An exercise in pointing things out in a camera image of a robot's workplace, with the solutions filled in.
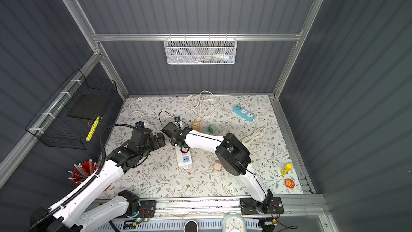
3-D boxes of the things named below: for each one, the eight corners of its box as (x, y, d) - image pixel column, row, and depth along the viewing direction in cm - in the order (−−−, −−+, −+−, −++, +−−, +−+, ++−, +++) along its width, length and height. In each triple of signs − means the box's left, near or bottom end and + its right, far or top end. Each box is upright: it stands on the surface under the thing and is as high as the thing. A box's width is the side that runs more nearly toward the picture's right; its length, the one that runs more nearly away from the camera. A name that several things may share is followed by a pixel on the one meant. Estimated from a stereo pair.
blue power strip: (230, 111, 113) (230, 109, 111) (235, 106, 116) (235, 103, 114) (250, 123, 107) (251, 121, 104) (255, 117, 110) (256, 115, 107)
